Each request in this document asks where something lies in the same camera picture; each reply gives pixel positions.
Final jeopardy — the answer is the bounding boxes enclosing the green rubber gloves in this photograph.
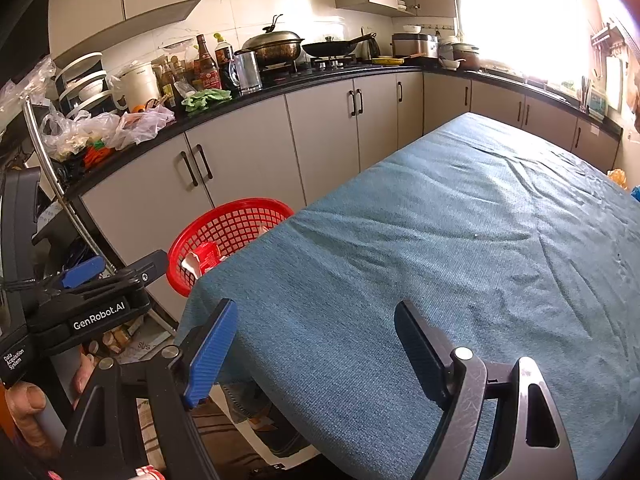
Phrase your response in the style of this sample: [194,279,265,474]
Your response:
[182,89,232,114]

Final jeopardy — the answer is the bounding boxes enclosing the left hand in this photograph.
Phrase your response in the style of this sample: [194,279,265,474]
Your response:
[4,382,60,466]

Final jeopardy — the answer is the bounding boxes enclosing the red label sauce bottle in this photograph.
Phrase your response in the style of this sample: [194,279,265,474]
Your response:
[196,34,222,89]

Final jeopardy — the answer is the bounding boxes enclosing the white rice cooker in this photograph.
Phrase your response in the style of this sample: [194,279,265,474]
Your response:
[106,62,160,112]

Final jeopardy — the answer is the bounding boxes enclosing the silver rice cooker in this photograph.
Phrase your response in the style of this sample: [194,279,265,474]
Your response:
[392,32,438,58]

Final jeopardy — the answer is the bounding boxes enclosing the blue table cloth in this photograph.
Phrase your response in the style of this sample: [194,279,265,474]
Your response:
[179,114,639,479]

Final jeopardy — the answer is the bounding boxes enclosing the steel lidded wok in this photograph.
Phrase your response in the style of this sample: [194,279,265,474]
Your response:
[242,14,303,68]

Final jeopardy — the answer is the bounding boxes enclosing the lower kitchen cabinets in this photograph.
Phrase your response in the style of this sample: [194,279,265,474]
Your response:
[79,70,622,264]

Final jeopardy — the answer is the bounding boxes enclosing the red plastic basket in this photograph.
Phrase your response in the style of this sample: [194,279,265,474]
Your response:
[166,197,294,297]

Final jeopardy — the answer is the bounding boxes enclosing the dark soy sauce bottle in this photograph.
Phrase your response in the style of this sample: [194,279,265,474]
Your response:
[214,32,238,92]

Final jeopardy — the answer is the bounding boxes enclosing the clear plastic bags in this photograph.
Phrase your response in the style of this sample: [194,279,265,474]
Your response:
[38,106,175,162]

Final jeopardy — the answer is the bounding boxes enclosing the yellow plastic bag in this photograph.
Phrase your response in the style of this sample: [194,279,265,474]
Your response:
[608,168,628,191]

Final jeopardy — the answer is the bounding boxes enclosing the black frying pan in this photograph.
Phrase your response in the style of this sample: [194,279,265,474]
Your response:
[302,32,376,58]

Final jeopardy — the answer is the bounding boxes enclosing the red torn packaging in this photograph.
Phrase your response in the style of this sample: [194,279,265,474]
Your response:
[180,242,224,278]

